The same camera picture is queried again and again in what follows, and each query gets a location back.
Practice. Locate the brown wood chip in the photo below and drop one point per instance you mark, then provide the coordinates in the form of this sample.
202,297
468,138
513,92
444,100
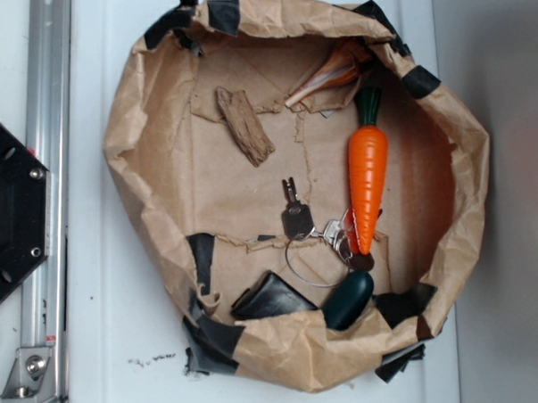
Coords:
244,125

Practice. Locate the brown paper bag bin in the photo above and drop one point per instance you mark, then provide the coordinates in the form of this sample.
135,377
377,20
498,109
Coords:
211,221

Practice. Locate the silver key bunch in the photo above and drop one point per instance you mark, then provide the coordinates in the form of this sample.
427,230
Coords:
341,236

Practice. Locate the black rectangular wallet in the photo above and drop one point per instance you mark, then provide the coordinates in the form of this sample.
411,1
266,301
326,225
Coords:
270,296

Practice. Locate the orange plastic toy carrot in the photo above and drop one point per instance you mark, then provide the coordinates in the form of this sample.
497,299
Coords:
367,156

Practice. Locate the dark green oval object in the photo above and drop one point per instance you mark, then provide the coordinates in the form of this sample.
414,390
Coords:
347,301

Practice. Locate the white tray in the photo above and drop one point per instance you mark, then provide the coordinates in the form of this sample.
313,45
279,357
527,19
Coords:
125,340

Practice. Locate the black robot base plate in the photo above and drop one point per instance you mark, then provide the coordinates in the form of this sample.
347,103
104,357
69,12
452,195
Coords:
23,212

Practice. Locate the aluminium extrusion rail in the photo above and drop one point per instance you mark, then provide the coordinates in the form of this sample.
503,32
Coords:
44,292

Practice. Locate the metal corner bracket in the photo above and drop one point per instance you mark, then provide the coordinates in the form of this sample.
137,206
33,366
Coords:
32,377

